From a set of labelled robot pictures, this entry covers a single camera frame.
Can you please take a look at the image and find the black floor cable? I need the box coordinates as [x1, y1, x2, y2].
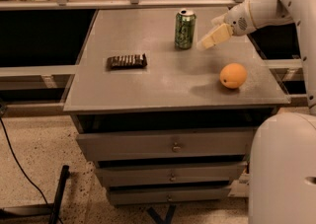
[0, 115, 63, 224]

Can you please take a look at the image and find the orange fruit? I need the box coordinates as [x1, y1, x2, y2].
[219, 63, 247, 89]

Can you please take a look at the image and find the grey drawer cabinet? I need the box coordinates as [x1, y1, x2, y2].
[64, 9, 288, 192]

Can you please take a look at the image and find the top grey drawer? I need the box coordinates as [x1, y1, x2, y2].
[77, 127, 255, 161]

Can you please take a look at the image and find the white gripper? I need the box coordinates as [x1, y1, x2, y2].
[197, 1, 256, 50]

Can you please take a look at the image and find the black metal stand leg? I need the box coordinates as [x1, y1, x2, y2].
[48, 165, 70, 224]

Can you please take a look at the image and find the cardboard box with snacks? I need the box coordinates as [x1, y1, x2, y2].
[229, 173, 250, 197]

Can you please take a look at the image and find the grey drawer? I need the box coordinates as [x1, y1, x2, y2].
[107, 186, 230, 205]
[77, 127, 255, 161]
[96, 162, 246, 187]

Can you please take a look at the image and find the green soda can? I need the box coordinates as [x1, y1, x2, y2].
[175, 9, 197, 49]

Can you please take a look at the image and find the dark chocolate bar wrapper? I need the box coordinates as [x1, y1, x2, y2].
[107, 54, 147, 70]

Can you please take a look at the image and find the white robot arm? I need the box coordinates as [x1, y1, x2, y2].
[197, 0, 316, 224]

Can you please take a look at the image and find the bottom grey drawer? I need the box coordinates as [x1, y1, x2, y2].
[107, 186, 230, 205]

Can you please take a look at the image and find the middle grey drawer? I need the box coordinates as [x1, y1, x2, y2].
[96, 162, 246, 187]

